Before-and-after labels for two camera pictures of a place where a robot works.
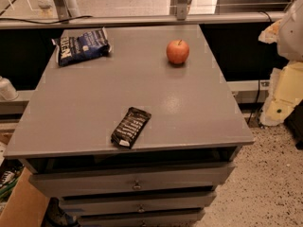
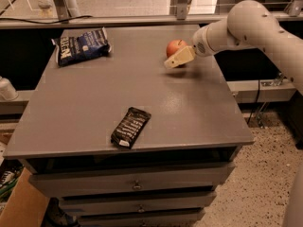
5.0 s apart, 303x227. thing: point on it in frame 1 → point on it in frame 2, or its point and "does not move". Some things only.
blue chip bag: x=71 y=50 does not move
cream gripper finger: x=271 y=33 → x=183 y=56
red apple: x=178 y=51 does not move
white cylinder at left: x=8 y=91 does not move
